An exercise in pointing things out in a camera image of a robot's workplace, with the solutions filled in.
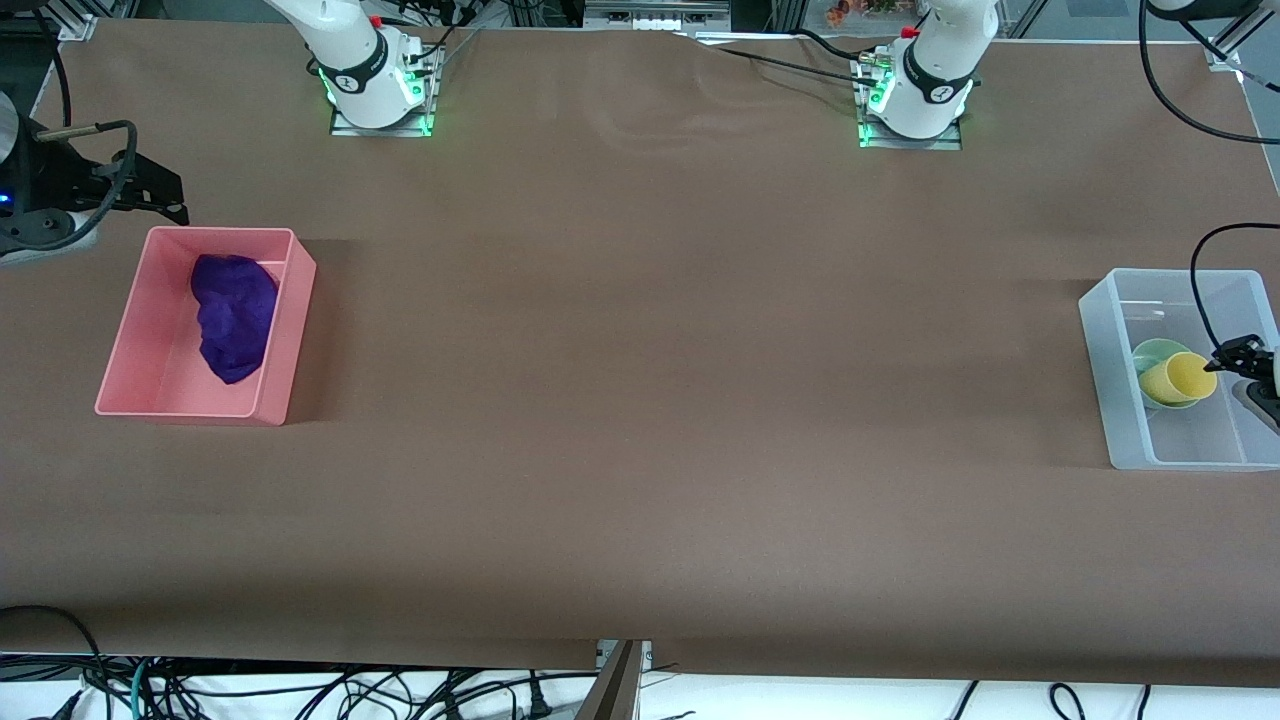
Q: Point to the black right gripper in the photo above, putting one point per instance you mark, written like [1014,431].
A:
[52,178]

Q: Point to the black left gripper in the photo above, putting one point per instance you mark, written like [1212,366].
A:
[1238,355]

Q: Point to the yellow cup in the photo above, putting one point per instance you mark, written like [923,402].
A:
[1185,378]

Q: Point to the green bowl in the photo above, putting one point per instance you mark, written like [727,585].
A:
[1150,355]

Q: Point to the purple cloth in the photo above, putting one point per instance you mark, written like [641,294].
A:
[235,315]

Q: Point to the clear plastic bin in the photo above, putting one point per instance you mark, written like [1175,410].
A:
[1130,420]

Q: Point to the pink plastic bin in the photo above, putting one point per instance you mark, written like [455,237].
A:
[160,350]

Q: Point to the grey power strip box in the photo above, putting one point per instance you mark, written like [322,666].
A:
[655,12]

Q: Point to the metal base plate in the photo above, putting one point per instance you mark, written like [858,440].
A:
[950,138]
[430,118]

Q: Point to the aluminium frame corner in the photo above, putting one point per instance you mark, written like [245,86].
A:
[1228,58]

